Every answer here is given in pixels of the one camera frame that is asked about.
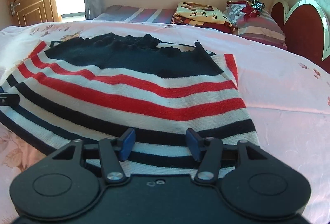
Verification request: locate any striped pillow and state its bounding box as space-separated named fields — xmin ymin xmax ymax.
xmin=224 ymin=1 xmax=288 ymax=51

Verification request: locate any striped mattress sheet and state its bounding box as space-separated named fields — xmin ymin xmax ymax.
xmin=92 ymin=5 xmax=176 ymax=24

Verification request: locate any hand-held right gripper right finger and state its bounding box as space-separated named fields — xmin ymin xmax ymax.
xmin=186 ymin=128 xmax=264 ymax=184

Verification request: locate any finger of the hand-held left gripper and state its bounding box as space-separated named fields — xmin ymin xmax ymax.
xmin=0 ymin=87 xmax=20 ymax=106

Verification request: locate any pink floral bed sheet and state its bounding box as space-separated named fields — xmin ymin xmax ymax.
xmin=0 ymin=20 xmax=330 ymax=224

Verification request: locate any red heart-shaped headboard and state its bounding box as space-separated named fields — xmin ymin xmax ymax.
xmin=270 ymin=0 xmax=330 ymax=74

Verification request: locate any striped knit sweater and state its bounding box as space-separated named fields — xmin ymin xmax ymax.
xmin=0 ymin=32 xmax=260 ymax=179

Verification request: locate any folded printed blanket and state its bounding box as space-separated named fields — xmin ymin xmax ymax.
xmin=171 ymin=2 xmax=239 ymax=34

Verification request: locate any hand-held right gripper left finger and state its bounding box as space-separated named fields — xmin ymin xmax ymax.
xmin=52 ymin=128 xmax=136 ymax=184

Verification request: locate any metal door handle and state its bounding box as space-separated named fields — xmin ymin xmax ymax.
xmin=9 ymin=2 xmax=20 ymax=16

